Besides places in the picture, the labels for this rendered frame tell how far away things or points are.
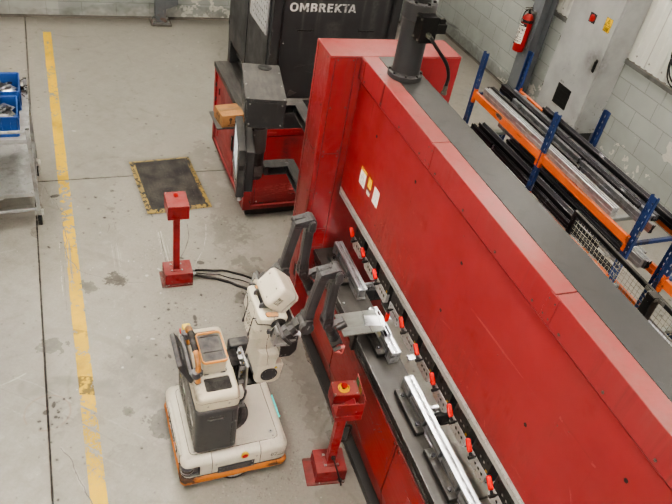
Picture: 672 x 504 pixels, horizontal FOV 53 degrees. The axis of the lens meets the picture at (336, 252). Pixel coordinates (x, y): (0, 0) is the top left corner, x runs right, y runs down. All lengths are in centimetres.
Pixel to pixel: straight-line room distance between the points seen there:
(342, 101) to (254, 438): 212
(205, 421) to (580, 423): 215
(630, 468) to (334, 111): 260
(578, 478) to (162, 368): 317
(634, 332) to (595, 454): 45
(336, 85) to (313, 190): 74
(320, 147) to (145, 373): 204
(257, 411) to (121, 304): 160
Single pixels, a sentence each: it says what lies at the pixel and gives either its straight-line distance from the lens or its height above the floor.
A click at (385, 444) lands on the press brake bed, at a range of 400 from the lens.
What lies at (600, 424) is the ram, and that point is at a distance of 255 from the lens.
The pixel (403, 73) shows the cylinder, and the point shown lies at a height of 234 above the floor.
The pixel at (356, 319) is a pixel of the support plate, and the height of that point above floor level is 100.
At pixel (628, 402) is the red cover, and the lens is 240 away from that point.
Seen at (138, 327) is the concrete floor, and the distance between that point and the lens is 530.
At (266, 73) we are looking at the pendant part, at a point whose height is 195.
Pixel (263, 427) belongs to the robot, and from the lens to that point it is 438.
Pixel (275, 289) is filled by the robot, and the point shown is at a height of 137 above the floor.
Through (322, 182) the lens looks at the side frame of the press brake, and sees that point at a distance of 438.
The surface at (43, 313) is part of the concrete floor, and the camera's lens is 550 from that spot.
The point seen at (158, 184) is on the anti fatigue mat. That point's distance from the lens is 674.
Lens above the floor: 382
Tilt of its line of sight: 39 degrees down
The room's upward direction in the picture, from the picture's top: 11 degrees clockwise
